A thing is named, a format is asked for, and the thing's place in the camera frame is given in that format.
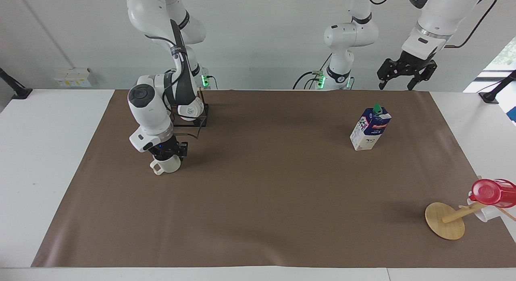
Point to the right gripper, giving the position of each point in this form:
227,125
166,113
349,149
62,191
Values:
164,148

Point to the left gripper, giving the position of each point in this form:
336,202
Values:
417,62

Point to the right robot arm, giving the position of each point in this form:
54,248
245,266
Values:
150,111

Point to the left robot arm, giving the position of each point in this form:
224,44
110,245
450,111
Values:
430,27

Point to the blue white milk carton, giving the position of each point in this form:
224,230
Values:
369,130

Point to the red cup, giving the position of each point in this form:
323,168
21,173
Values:
494,192

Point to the wooden cup stand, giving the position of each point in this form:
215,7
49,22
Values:
443,220

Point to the black stand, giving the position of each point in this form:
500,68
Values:
494,94
18,91

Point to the blue object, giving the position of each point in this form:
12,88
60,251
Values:
512,114

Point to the white yellow wall box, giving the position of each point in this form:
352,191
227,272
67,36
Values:
72,77

